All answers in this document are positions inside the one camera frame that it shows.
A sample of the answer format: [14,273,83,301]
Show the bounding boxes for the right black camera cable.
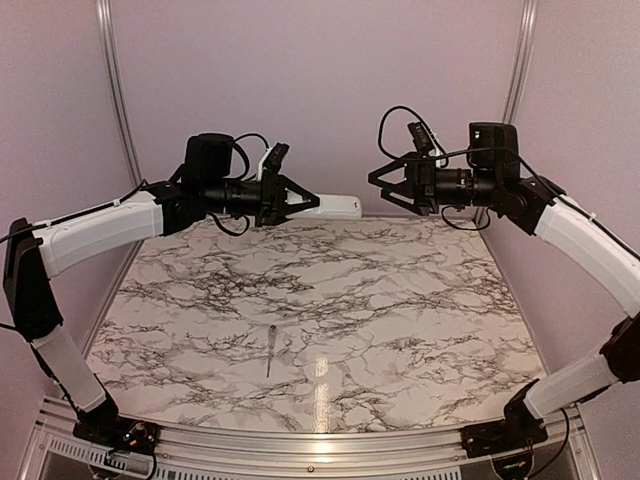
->
[377,105,431,164]

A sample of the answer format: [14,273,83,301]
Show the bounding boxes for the left aluminium frame post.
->
[95,0,143,184]

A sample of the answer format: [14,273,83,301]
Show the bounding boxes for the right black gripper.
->
[368,151,500,215]

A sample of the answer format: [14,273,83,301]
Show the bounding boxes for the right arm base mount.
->
[460,420,549,458]

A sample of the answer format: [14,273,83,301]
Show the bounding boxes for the white remote control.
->
[286,194,362,220]

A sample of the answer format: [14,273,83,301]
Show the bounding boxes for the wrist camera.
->
[256,142,290,181]
[407,122,444,157]

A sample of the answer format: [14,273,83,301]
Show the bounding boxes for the front aluminium frame rail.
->
[18,397,601,479]

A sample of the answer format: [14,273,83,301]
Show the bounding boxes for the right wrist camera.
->
[407,122,444,157]

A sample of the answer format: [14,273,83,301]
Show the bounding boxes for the black camera cable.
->
[207,131,271,236]
[377,105,431,164]

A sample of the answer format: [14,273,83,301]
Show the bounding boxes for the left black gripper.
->
[202,166,320,226]

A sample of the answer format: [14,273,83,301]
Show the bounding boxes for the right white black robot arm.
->
[368,121,639,448]

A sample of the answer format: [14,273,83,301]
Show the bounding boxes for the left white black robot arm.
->
[3,133,321,445]

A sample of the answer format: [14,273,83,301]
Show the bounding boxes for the clear handle screwdriver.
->
[266,325,277,377]

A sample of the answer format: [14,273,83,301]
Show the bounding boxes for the right aluminium frame post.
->
[502,0,540,124]

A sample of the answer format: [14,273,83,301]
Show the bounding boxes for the left black camera cable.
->
[207,131,271,236]

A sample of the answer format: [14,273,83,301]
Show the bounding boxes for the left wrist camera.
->
[256,142,290,181]

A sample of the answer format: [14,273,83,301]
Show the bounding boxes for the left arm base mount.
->
[73,417,161,455]

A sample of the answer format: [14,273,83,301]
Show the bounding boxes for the aluminium frame post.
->
[95,0,143,184]
[502,0,540,124]

